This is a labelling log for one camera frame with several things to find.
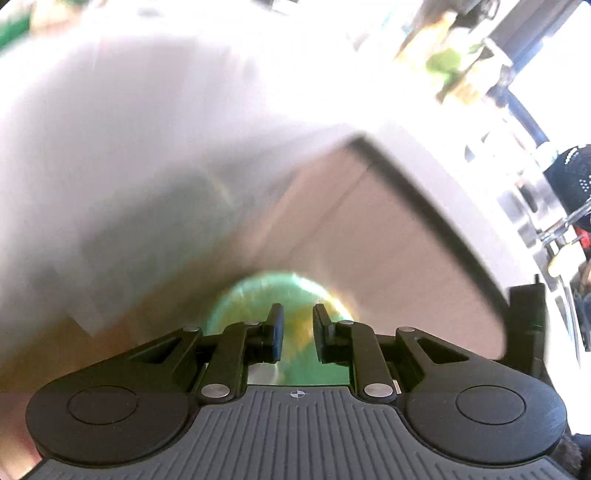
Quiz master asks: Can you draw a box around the pile of colourful snack packets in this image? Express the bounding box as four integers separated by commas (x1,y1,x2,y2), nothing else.
397,9,490,102

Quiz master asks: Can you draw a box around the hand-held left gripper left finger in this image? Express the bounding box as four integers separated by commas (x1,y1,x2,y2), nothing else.
124,316,284,404

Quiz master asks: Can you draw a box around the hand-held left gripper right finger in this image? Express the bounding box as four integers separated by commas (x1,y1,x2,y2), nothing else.
313,316,468,403

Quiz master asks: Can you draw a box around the green plastic bin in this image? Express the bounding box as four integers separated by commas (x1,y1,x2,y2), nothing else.
205,272,356,386

